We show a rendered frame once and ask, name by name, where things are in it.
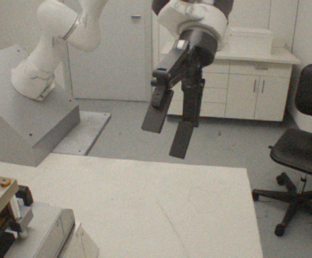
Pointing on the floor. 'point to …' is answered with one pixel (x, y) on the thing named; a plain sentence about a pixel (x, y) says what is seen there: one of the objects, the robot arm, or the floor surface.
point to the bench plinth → (228, 121)
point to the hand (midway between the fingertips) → (167, 139)
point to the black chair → (303, 148)
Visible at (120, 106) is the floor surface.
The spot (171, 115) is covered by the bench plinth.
